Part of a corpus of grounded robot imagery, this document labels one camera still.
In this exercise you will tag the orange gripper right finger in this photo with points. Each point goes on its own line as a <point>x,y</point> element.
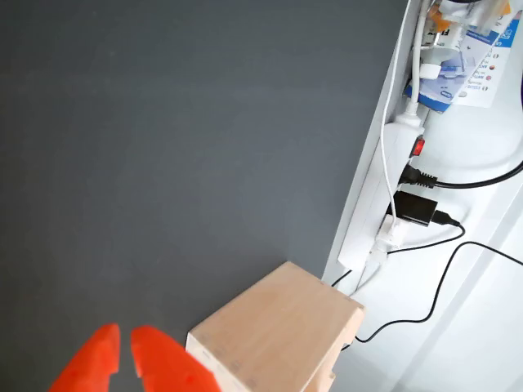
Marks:
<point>171,367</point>

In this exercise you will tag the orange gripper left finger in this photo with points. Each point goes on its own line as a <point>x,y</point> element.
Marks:
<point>96,359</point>

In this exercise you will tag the open wooden box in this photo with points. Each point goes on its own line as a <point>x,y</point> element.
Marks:
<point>278,326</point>

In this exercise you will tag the dark grey mat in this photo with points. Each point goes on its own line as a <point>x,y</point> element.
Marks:
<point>163,143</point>

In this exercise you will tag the white USB charger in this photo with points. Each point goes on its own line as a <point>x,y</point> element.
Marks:
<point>388,234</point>

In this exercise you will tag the black USB charger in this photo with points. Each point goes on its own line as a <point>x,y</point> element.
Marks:
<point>417,208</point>

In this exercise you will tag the white power strip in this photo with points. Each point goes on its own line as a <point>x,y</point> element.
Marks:
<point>402,139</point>

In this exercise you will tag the blue booklet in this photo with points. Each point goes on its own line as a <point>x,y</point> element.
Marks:
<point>433,96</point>

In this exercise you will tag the white and blue leaflet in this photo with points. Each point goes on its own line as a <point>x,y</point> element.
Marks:
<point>486,81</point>

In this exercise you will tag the white printed package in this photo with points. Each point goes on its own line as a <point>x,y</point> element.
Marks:
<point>445,38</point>

